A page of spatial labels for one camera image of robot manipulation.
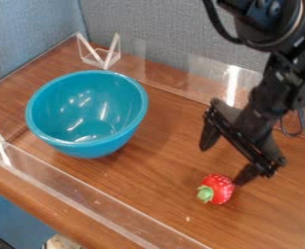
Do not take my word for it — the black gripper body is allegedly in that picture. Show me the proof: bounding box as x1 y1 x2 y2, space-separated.
203 98 285 178

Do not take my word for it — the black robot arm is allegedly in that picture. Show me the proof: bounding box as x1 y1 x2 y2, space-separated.
199 0 305 186

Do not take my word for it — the red toy strawberry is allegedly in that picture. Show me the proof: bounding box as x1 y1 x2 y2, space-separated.
196 173 233 204

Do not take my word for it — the clear acrylic back barrier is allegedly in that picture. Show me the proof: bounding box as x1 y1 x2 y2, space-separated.
110 35 305 144

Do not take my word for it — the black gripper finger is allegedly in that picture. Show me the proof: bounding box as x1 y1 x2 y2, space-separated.
232 162 261 186
199 117 221 151

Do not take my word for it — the clear acrylic front barrier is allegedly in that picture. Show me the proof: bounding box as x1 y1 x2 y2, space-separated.
0 143 209 249

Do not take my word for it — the blue bowl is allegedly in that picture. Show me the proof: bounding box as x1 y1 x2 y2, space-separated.
24 70 148 159

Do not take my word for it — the clear acrylic barrier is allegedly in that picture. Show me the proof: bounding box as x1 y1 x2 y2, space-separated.
0 143 209 249
110 35 305 144

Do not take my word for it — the black cable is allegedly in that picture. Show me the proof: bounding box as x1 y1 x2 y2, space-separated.
279 108 305 138

